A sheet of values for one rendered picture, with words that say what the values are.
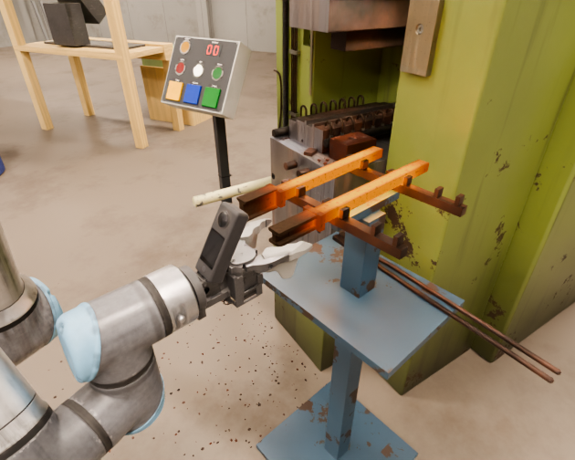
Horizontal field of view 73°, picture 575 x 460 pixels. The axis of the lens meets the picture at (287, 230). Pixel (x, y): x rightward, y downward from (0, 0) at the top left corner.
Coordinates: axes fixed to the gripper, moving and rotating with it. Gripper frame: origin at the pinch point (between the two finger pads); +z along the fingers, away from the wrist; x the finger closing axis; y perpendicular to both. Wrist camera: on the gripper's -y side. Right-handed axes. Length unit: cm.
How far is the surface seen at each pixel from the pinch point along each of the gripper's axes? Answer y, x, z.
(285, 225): -1.1, 0.1, -0.6
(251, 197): -1.8, -11.0, 0.6
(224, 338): 103, -70, 23
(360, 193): -0.7, 0.2, 19.2
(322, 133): 5, -40, 51
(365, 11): -29, -38, 64
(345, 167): -0.1, -10.9, 27.6
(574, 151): 7, 17, 100
